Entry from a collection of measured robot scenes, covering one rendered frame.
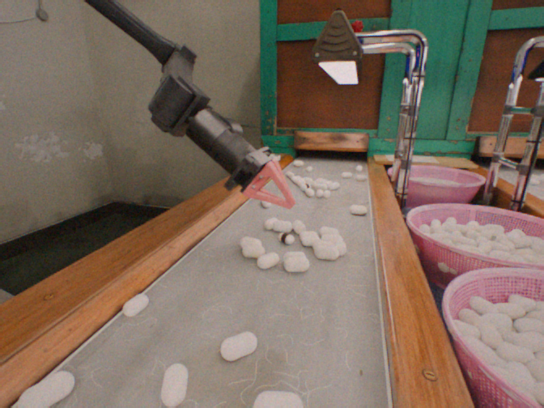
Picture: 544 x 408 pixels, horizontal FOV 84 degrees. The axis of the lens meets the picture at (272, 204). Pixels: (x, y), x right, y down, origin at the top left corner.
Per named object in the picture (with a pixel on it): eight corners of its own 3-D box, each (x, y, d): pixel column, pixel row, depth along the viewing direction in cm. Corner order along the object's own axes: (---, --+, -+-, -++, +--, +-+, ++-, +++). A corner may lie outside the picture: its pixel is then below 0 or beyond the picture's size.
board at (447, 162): (375, 163, 111) (375, 160, 111) (373, 157, 125) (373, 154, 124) (478, 168, 103) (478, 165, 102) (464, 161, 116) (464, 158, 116)
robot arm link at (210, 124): (175, 131, 47) (196, 101, 46) (194, 133, 54) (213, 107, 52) (208, 161, 47) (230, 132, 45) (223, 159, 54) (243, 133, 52)
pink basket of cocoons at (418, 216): (459, 330, 42) (473, 270, 39) (377, 245, 68) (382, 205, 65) (627, 317, 45) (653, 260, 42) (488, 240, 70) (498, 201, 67)
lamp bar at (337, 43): (309, 61, 49) (312, 10, 47) (337, 83, 106) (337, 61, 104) (361, 59, 47) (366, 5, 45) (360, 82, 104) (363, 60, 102)
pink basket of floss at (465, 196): (439, 224, 80) (446, 189, 77) (367, 197, 102) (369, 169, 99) (498, 209, 91) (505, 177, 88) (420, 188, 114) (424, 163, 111)
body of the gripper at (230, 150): (275, 152, 52) (243, 124, 52) (256, 163, 43) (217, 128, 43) (253, 180, 55) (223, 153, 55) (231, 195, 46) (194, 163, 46)
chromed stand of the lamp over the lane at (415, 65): (325, 225, 79) (337, 31, 65) (332, 202, 97) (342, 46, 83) (405, 233, 74) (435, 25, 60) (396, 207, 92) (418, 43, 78)
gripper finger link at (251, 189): (312, 184, 52) (270, 147, 52) (303, 195, 45) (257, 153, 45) (286, 210, 54) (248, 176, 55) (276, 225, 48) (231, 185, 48)
